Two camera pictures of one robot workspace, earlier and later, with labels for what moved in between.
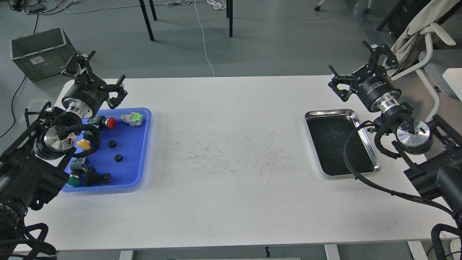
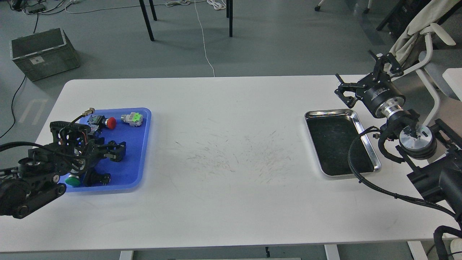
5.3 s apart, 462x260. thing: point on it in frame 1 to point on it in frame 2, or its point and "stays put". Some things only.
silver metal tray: [328, 129] stays put
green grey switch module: [134, 119] stays put
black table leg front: [147, 18] stays put
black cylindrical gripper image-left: [85, 97] to [72, 151]
